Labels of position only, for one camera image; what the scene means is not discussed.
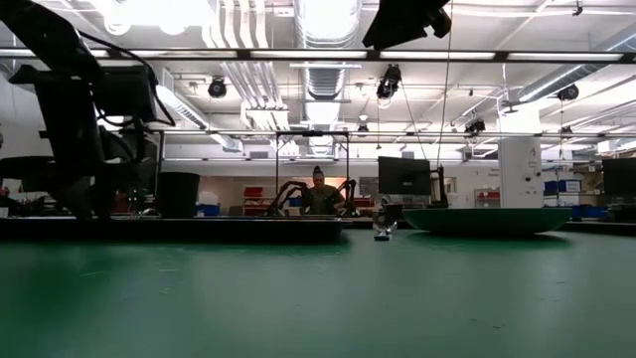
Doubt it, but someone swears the overhead LED light bar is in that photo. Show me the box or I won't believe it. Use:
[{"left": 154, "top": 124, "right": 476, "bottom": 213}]
[{"left": 0, "top": 47, "right": 636, "bottom": 65}]

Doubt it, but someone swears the black monitor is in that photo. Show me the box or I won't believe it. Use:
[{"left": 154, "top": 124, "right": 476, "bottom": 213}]
[
  {"left": 377, "top": 155, "right": 432, "bottom": 197},
  {"left": 601, "top": 157, "right": 636, "bottom": 198}
]

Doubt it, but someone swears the metal spoon blue handle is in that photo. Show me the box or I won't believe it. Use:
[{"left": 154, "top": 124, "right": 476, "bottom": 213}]
[{"left": 372, "top": 202, "right": 404, "bottom": 243}]

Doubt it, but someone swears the silver ventilation duct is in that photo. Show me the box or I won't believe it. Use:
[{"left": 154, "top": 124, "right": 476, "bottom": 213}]
[
  {"left": 516, "top": 24, "right": 636, "bottom": 100},
  {"left": 292, "top": 0, "right": 364, "bottom": 155}
]

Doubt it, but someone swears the black cup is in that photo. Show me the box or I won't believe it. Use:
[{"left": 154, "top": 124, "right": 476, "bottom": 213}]
[{"left": 156, "top": 171, "right": 202, "bottom": 220}]

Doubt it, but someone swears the black neighbour station frame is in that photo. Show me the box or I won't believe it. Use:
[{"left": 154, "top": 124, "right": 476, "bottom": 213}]
[{"left": 274, "top": 130, "right": 351, "bottom": 200}]

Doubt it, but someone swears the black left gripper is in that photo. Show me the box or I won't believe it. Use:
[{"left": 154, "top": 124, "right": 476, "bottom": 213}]
[{"left": 8, "top": 63, "right": 119, "bottom": 221}]

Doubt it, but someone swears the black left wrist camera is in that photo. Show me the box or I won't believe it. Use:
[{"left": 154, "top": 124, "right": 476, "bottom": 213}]
[{"left": 93, "top": 64, "right": 160, "bottom": 125}]

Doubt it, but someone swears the person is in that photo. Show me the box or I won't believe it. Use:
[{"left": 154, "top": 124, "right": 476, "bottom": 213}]
[{"left": 303, "top": 165, "right": 348, "bottom": 217}]

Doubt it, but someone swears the white square pillar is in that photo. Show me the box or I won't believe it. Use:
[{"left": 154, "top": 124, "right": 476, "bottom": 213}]
[{"left": 497, "top": 106, "right": 544, "bottom": 210}]

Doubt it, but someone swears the black overhead camera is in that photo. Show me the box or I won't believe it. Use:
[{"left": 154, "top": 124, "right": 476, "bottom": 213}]
[{"left": 361, "top": 0, "right": 453, "bottom": 51}]

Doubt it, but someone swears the black plastic tray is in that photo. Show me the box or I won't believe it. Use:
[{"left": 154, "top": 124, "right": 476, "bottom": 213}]
[{"left": 0, "top": 215, "right": 345, "bottom": 246}]

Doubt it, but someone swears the blue storage bin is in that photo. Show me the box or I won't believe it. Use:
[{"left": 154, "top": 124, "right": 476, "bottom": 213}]
[{"left": 544, "top": 178, "right": 582, "bottom": 195}]

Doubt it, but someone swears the teal plate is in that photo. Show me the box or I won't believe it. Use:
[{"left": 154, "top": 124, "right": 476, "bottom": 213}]
[{"left": 400, "top": 206, "right": 573, "bottom": 239}]

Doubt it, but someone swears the green table mat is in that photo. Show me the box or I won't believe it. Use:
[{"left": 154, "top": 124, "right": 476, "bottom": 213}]
[{"left": 0, "top": 228, "right": 636, "bottom": 358}]

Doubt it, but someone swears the black ceiling spotlight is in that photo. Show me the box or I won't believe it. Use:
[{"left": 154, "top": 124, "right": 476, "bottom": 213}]
[
  {"left": 376, "top": 64, "right": 402, "bottom": 99},
  {"left": 556, "top": 83, "right": 580, "bottom": 103},
  {"left": 207, "top": 77, "right": 229, "bottom": 99}
]

